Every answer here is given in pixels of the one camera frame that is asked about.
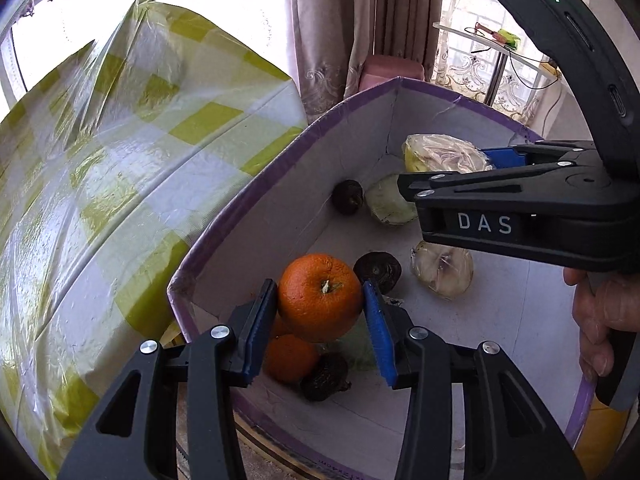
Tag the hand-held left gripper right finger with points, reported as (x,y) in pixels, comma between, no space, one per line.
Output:
(378,337)

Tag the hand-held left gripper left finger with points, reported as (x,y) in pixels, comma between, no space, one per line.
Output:
(260,332)

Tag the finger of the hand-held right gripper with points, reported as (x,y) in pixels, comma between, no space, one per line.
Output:
(475,177)
(505,156)

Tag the orange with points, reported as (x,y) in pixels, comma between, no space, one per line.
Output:
(290,358)
(320,297)

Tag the dark purple passion fruit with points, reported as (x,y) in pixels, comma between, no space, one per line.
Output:
(325,377)
(378,271)
(347,197)

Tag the purple cardboard box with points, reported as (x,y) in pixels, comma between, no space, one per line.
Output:
(280,210)

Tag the person's right hand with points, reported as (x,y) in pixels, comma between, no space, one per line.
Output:
(600,310)

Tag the white lace curtain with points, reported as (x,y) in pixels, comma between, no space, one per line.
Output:
(470,70)

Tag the white side table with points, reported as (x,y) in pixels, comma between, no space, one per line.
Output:
(495,47)

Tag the green hand tool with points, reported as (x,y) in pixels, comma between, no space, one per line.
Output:
(506,38)

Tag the pink stool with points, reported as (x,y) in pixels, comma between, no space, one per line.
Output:
(392,70)

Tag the pink patterned curtain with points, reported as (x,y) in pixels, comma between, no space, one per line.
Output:
(345,35)

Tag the yellow checked plastic tablecloth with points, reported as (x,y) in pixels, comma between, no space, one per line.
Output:
(125,185)

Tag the yellow object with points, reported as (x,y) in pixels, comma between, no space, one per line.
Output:
(600,440)

